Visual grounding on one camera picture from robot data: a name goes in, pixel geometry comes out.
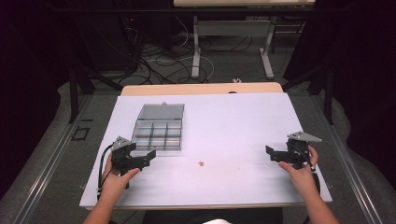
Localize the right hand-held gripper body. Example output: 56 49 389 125
279 131 323 171

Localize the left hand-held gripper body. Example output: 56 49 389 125
110 135 141 189

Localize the person's right hand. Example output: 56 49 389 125
277 144 320 200

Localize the person's left hand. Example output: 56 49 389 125
100 152 142 203

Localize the clear plastic compartment box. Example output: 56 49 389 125
131 102 186 152

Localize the white table sheet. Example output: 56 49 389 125
78 92 333 209

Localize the person's dark clothing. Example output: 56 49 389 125
141 207 284 224

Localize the black metal stand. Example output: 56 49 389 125
68 62 124 124
281 63 334 125

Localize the wooden table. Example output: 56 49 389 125
85 81 307 211

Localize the black curtain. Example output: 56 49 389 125
283 0 396 183
0 0 78 200

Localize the black equipment rack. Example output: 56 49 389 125
74 12 143 73

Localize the white metal-legged desk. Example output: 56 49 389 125
173 0 316 80

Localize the black horizontal bar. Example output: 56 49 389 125
52 7 344 14

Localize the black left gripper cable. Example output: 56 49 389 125
96 143 115 200

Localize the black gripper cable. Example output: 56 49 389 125
293 145 321 195
96 143 115 200

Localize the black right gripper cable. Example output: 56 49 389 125
293 145 321 195

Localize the aluminium floor rail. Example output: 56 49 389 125
311 92 385 224
12 92 94 224

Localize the bundle of black floor cables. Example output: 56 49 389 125
120 15 216 86

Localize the white floor cable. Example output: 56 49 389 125
146 15 216 82

